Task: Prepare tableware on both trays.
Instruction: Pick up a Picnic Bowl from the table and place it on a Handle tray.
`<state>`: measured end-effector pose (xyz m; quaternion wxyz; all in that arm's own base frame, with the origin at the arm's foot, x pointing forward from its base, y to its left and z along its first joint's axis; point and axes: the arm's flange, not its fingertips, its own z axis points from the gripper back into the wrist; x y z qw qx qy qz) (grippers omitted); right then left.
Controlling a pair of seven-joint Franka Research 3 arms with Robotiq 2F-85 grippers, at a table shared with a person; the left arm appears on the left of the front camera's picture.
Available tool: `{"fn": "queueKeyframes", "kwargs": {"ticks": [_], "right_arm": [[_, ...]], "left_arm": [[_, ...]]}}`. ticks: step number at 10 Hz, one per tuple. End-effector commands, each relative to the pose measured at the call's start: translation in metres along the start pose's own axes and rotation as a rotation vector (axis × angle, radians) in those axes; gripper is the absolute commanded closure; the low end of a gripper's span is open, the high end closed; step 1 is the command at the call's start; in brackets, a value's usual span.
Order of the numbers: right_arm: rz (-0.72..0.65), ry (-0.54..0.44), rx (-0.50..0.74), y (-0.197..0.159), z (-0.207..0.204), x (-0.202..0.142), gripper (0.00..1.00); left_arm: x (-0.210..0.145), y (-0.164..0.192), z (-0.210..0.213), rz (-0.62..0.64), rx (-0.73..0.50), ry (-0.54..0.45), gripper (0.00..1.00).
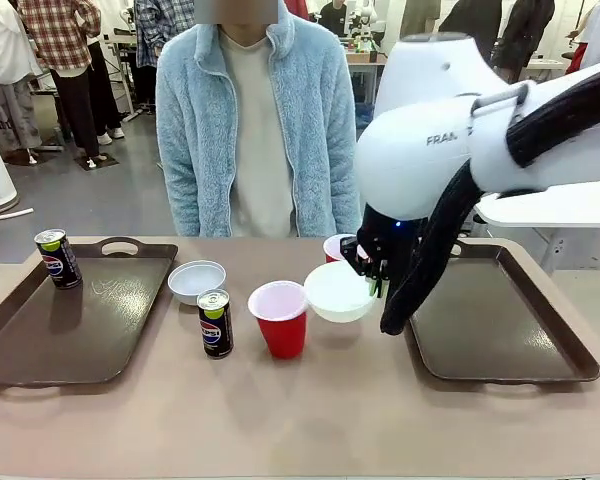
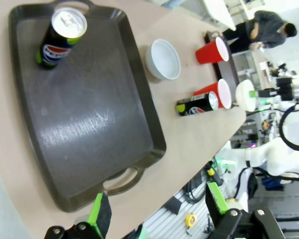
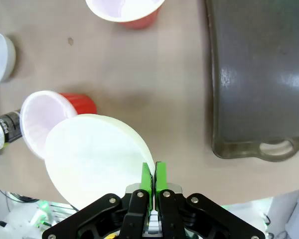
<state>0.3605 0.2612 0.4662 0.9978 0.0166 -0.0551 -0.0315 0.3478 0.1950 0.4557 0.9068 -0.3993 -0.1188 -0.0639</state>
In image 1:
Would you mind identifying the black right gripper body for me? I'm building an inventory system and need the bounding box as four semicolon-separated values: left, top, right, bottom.
356;204;422;282

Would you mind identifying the person in light blue top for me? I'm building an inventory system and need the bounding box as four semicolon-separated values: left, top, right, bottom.
564;0;600;76

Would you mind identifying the white background table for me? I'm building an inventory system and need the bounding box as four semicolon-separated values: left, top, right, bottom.
472;178;600;274

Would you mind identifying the red plastic cup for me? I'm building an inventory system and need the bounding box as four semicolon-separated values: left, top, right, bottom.
247;280;310;360
322;233;370;264

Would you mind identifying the person in blue fleece jacket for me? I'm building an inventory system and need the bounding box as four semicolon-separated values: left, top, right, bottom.
155;0;364;239

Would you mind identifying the black Pepsi can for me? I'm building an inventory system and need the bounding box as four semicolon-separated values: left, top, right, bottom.
196;288;235;360
33;228;84;290

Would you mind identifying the person in red plaid shirt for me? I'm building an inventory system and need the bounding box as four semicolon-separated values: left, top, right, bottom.
17;0;126;160

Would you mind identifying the black cable sleeve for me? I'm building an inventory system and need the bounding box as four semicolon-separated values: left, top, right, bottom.
379;69;600;337

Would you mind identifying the person in white shirt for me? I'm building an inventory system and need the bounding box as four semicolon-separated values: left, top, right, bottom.
0;0;44;154

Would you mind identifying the brown plastic serving tray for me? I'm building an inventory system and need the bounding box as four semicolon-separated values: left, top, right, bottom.
0;236;180;396
403;238;600;396

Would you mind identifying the white plastic bowl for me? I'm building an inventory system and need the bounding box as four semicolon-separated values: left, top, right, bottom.
303;260;376;324
167;260;228;306

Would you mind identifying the person in black jacket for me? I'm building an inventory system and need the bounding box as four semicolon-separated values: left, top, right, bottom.
438;0;557;85

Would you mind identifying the person in blue plaid shirt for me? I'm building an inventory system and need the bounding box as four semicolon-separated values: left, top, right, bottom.
132;0;197;116

